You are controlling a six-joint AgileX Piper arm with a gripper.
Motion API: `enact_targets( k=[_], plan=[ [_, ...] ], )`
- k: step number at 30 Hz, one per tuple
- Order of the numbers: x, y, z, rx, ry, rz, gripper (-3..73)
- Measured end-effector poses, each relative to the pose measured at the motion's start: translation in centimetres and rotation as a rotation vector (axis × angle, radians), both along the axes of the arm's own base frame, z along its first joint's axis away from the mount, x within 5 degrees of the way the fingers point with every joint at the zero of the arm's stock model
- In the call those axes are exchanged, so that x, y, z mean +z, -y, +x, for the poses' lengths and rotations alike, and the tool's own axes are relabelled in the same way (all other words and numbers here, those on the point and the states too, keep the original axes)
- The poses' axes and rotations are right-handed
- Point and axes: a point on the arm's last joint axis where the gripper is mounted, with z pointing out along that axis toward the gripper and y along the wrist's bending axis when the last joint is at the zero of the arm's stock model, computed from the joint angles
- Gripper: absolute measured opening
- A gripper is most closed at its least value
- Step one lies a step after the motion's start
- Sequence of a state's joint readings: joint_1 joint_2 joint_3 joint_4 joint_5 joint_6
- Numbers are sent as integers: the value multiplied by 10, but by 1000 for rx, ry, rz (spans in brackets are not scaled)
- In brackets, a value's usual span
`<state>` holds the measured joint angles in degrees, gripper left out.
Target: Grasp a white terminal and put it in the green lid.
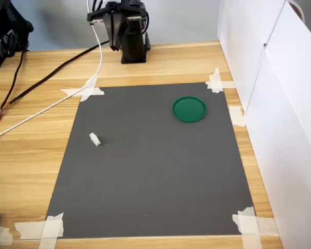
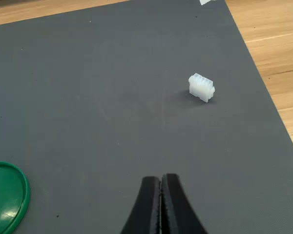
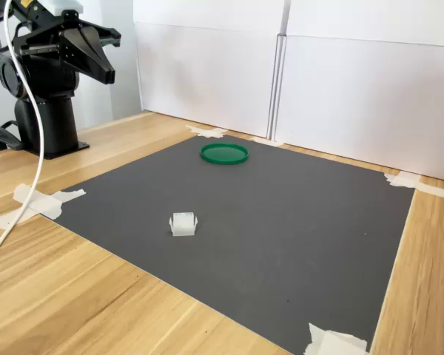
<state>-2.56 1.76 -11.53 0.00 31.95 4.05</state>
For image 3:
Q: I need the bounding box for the dark grey mat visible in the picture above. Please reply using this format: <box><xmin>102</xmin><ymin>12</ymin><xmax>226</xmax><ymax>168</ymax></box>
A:
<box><xmin>53</xmin><ymin>133</ymin><xmax>418</xmax><ymax>355</ymax></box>

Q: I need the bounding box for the white partition panel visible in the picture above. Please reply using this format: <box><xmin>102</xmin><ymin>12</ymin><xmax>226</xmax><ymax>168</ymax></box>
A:
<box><xmin>273</xmin><ymin>0</ymin><xmax>444</xmax><ymax>184</ymax></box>
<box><xmin>132</xmin><ymin>0</ymin><xmax>292</xmax><ymax>140</ymax></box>

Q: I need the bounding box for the white camera cable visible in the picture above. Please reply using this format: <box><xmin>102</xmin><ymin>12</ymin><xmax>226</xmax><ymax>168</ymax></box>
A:
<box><xmin>0</xmin><ymin>0</ymin><xmax>45</xmax><ymax>269</ymax></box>

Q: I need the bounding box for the small white plastic terminal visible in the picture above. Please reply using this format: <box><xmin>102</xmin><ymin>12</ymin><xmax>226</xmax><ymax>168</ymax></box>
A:
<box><xmin>169</xmin><ymin>211</ymin><xmax>200</xmax><ymax>237</ymax></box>

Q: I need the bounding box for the round green lid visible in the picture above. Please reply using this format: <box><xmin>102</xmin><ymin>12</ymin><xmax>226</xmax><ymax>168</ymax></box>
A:
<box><xmin>200</xmin><ymin>142</ymin><xmax>250</xmax><ymax>165</ymax></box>

